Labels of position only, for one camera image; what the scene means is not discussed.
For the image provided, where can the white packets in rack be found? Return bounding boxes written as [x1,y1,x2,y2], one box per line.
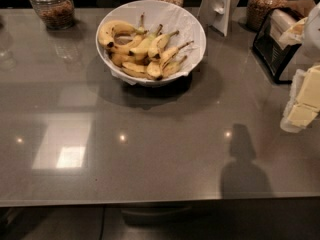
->
[270,9,307,49]

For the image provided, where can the white bowl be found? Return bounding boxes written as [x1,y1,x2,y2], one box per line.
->
[95,0,207,88]

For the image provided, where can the white sign stand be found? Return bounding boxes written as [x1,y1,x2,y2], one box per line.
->
[197,0,239,36]

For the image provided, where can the large curved yellow banana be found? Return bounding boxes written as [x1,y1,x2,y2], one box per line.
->
[97,20,146,48]

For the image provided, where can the glass jar with nuts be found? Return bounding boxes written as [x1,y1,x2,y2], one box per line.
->
[29,0,74,30]

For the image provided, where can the white paper bowl liner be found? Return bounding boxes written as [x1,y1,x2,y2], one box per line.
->
[109,1,203,86]

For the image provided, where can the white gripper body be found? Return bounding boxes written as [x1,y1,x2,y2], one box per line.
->
[280,69,305,133]

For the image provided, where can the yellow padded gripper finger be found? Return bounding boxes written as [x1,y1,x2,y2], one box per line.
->
[288,104,318,127]
[296,65,320,110]

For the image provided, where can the glass jar with granola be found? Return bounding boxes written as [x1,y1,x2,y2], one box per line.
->
[246,0,289,31]

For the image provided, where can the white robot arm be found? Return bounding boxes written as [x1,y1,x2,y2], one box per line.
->
[280,3,320,133]

